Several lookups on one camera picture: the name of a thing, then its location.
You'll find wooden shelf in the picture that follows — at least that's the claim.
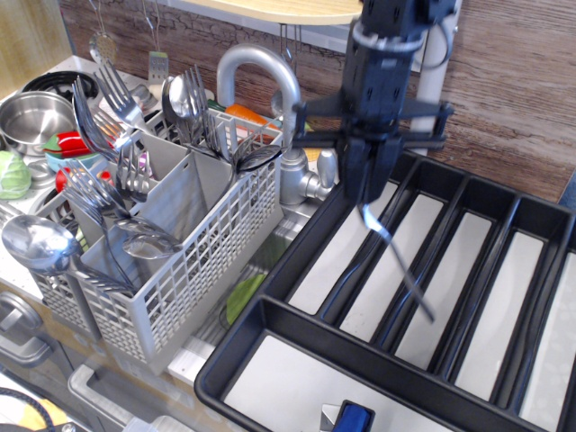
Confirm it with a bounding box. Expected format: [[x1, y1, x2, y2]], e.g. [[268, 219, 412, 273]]
[[185, 0, 363, 25]]

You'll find steel pot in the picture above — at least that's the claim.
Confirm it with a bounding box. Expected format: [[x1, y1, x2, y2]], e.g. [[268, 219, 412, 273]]
[[1, 91, 77, 157]]

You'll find big steel spoon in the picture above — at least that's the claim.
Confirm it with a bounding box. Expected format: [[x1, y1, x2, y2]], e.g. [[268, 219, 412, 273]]
[[358, 204, 436, 322]]

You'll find steel spoon back compartment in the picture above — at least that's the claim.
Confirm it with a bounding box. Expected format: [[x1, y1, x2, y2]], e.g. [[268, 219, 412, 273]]
[[169, 75, 199, 144]]

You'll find green toy in sink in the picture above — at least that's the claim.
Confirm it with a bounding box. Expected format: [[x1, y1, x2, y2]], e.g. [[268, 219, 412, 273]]
[[226, 274, 266, 325]]

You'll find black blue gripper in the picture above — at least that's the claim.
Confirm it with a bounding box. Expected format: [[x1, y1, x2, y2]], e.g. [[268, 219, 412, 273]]
[[292, 1, 454, 204]]

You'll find green toy cabbage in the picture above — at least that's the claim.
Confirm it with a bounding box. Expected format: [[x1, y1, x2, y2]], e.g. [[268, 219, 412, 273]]
[[1, 150, 32, 200]]

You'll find grey metal pole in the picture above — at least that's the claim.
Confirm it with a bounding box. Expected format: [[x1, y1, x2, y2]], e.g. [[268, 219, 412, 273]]
[[406, 0, 464, 157]]

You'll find orange toy carrot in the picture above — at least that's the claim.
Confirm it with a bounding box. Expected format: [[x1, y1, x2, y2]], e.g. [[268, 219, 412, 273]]
[[225, 103, 268, 138]]

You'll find steel spoon right compartment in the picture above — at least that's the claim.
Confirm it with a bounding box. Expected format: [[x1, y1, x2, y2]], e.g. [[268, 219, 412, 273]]
[[234, 145, 282, 174]]

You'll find steel fork upper left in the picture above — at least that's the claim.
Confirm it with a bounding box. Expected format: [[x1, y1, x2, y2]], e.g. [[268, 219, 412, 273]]
[[95, 59, 154, 135]]

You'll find hanging toy skimmer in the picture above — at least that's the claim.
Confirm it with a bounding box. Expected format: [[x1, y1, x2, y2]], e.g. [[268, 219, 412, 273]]
[[89, 0, 118, 64]]

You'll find steel fork front left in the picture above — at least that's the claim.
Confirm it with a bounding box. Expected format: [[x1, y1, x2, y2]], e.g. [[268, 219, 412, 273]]
[[62, 159, 136, 296]]

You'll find silver toy faucet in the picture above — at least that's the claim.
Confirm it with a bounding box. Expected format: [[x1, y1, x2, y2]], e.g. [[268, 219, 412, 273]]
[[216, 43, 337, 205]]

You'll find hanging toy spatula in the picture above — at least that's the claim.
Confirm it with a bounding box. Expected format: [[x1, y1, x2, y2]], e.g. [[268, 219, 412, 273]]
[[142, 1, 169, 85]]

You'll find steel spoon compartment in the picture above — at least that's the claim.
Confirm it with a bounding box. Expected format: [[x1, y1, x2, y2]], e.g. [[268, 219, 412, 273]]
[[234, 145, 282, 174], [169, 75, 199, 144]]

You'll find black cutlery tray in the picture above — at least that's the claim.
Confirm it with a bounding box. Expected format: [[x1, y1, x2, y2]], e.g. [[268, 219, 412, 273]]
[[194, 153, 575, 431]]

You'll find red toy pepper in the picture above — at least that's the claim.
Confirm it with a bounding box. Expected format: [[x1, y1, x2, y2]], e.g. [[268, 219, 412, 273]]
[[41, 131, 92, 159]]

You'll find large steel spoon front left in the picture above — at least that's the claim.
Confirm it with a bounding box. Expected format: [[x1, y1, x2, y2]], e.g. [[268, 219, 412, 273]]
[[1, 214, 136, 296]]

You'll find grey plastic cutlery basket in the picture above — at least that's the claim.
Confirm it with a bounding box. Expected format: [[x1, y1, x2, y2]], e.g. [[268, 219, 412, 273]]
[[34, 114, 283, 374]]

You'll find steel fork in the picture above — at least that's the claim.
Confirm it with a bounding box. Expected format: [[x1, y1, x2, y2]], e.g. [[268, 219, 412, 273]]
[[95, 59, 154, 135], [62, 159, 136, 296]]

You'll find small steel spoon front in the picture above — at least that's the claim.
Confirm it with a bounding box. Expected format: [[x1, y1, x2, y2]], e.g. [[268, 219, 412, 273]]
[[122, 234, 183, 260]]

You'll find blue clamp on tray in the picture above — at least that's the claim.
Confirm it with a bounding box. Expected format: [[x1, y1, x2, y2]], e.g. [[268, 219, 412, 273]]
[[319, 400, 375, 432]]

